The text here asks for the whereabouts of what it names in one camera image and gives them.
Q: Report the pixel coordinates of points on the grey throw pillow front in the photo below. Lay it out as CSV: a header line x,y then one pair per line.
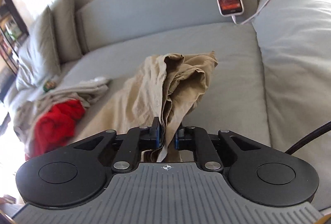
x,y
38,58

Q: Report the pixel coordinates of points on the light beige garment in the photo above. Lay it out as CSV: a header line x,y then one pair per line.
x,y
28,113

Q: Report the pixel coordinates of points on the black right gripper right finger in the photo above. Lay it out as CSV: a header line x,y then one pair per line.
x,y
197,140

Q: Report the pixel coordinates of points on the small round green fan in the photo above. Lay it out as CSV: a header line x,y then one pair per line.
x,y
50,83

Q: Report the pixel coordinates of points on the beige khaki pants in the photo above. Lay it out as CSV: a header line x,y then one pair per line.
x,y
167,87

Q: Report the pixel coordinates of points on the grey throw pillow rear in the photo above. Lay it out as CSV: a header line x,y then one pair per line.
x,y
68,46

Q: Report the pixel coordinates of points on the dark wooden bookshelf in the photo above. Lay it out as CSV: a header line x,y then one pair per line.
x,y
13,33

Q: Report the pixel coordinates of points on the grey sofa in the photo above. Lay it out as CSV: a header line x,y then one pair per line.
x,y
272,80

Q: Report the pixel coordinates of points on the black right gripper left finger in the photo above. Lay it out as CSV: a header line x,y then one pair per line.
x,y
136,141

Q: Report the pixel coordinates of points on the grey throw pillow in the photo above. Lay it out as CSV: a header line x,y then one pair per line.
x,y
38,58
68,46

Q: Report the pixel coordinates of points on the red garment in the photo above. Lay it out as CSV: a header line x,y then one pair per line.
x,y
55,127

